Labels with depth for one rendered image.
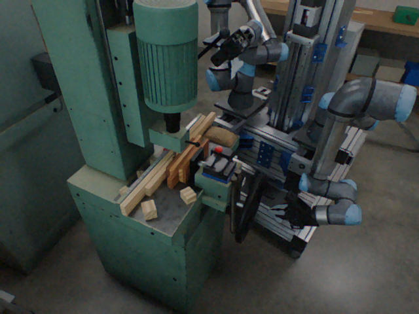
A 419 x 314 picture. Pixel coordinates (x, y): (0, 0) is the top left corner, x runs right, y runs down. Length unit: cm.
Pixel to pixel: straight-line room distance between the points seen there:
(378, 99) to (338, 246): 135
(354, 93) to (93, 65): 82
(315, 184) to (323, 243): 102
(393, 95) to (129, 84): 83
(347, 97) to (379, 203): 166
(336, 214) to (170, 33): 84
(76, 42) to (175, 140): 43
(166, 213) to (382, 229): 177
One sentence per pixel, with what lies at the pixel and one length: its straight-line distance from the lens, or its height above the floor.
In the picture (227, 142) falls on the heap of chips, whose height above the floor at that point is 91.
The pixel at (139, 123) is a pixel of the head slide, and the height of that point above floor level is 111.
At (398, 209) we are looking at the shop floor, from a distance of 266.
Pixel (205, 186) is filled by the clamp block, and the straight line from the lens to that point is 107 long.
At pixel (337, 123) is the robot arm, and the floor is 115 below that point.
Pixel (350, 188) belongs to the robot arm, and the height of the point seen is 90.
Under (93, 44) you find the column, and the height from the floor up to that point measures 138.
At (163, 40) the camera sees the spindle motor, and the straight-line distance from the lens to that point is 83.
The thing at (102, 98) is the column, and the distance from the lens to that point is 105.
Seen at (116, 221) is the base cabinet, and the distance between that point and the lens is 133.
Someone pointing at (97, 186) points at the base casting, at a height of 80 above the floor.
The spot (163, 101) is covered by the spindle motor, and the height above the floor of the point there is 124.
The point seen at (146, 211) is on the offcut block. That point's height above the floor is 94.
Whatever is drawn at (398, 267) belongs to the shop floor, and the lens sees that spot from 232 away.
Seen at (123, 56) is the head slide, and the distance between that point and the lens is 95.
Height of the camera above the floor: 172
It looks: 42 degrees down
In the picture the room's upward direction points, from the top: 3 degrees clockwise
